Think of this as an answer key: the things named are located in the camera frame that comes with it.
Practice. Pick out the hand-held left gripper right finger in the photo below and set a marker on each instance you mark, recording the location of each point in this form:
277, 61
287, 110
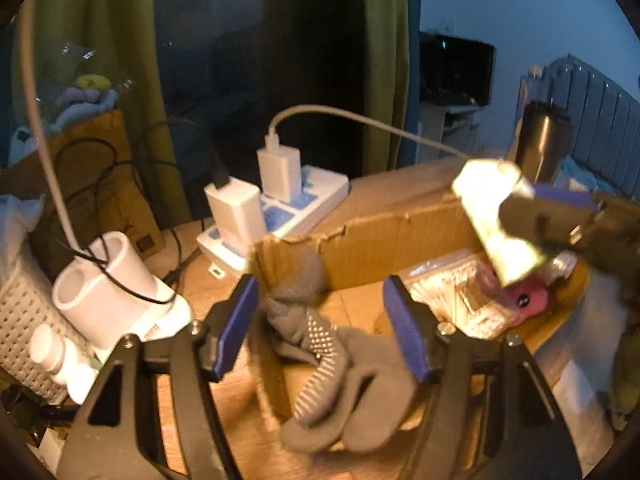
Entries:
407, 330

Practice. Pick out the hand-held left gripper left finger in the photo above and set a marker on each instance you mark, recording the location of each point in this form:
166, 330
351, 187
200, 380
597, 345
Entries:
235, 320

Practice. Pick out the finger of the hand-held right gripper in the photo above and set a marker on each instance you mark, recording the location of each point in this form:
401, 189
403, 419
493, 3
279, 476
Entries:
565, 196
540, 220

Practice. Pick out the small white yellow packet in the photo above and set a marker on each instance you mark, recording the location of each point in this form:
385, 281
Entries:
487, 195

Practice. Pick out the clear bag of cotton swabs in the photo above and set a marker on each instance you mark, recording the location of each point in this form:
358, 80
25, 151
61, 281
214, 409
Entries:
450, 290

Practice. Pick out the pink plush toy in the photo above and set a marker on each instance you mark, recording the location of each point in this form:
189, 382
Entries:
525, 300

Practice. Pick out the brown cardboard tray box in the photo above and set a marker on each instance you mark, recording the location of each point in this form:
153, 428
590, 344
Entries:
380, 245

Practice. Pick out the light blue blanket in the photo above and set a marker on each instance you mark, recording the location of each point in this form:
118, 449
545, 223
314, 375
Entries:
582, 177

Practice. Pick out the steel thermos cup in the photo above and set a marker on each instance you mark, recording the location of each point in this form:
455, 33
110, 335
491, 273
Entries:
540, 145

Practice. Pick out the grey padded headboard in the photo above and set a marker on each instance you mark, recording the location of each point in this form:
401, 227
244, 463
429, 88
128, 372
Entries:
595, 110

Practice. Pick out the white gooseneck desk lamp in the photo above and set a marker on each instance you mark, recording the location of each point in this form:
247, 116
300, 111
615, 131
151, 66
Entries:
125, 285

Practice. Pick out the white television stand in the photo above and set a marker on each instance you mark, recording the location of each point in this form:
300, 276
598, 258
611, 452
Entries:
445, 130

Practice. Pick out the white power strip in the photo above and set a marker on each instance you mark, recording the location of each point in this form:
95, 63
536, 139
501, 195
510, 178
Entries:
310, 195

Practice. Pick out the black television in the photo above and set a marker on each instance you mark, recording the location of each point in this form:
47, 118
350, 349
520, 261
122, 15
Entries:
455, 70

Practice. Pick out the tall brown cardboard box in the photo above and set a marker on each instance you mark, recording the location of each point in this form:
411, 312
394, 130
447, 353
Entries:
100, 200

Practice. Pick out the white woven plastic basket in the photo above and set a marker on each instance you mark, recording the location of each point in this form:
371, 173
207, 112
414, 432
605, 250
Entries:
25, 330

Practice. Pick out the yellow-green curtain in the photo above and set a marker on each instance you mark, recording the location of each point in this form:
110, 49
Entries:
387, 60
125, 35

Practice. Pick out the teal curtain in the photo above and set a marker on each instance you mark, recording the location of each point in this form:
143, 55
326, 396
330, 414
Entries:
412, 35

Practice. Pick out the white plastic bag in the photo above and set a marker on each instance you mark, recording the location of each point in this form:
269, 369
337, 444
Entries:
20, 230

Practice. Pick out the wrapped plush flower bouquet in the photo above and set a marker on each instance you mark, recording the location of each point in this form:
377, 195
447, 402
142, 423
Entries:
82, 102

